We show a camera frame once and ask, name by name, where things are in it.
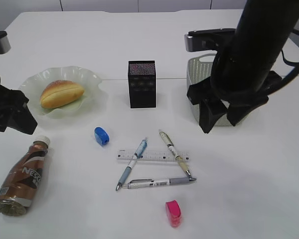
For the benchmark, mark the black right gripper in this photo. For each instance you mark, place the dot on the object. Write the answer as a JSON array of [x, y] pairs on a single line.
[[241, 77]]

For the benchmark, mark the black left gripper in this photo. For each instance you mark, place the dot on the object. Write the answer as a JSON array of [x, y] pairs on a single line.
[[14, 112]]

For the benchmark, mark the golden bread roll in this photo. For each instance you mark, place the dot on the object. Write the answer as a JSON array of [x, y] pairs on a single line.
[[60, 93]]

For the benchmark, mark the brown Nescafe coffee bottle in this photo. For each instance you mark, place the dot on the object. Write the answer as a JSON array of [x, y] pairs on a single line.
[[20, 185]]

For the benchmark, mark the blue pencil sharpener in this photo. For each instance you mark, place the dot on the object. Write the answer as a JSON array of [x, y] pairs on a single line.
[[101, 136]]

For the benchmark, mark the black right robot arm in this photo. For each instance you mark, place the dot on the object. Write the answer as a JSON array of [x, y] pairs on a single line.
[[267, 23]]

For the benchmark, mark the green wavy glass plate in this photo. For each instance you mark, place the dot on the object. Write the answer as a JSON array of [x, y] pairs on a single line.
[[93, 99]]

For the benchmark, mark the grey-green plastic basket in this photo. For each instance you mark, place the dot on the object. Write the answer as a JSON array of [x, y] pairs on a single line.
[[198, 69]]

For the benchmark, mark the cream patterned pen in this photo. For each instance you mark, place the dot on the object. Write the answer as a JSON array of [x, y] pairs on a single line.
[[175, 153]]

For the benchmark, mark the blue white pen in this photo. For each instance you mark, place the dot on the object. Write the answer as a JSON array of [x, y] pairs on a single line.
[[137, 154]]

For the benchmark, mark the black mesh pen holder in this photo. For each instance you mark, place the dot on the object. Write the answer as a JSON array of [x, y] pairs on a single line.
[[142, 84]]

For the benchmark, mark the grey white pen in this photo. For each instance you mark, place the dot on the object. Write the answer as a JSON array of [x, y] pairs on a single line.
[[143, 183]]

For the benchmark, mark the pink pencil sharpener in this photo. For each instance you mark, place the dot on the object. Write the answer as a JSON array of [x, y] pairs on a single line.
[[173, 213]]

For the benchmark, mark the clear plastic ruler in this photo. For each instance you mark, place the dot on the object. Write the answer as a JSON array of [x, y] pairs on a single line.
[[147, 155]]

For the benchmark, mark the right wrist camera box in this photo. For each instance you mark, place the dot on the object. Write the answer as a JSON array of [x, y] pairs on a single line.
[[212, 39]]

